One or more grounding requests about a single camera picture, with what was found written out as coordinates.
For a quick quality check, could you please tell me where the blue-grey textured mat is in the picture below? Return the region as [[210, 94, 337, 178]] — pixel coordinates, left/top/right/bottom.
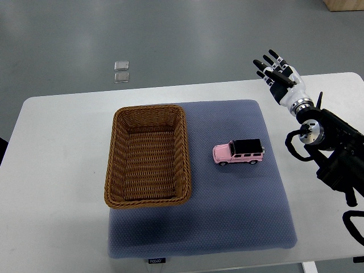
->
[[109, 100, 297, 258]]

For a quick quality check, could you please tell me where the brown wicker basket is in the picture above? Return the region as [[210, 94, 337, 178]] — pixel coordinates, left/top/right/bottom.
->
[[104, 105, 192, 209]]

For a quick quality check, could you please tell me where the wooden box corner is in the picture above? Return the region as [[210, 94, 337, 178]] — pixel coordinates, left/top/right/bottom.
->
[[323, 0, 364, 12]]

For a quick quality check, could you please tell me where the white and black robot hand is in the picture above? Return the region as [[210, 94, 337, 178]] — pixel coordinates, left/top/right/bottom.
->
[[253, 50, 313, 117]]

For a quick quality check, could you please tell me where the black object at left edge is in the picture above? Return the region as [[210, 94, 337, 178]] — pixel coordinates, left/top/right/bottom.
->
[[0, 138, 9, 164]]

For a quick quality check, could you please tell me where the pink toy car black roof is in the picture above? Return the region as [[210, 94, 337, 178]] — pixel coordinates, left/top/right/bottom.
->
[[212, 139, 265, 166]]

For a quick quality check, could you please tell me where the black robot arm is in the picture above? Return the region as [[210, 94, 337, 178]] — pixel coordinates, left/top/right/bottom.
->
[[285, 92, 363, 207]]

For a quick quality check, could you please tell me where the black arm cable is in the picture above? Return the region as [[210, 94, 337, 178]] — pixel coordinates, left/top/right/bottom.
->
[[285, 129, 316, 163]]

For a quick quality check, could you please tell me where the upper silver floor plate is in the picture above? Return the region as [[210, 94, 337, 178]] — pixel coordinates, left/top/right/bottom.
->
[[114, 61, 129, 71]]

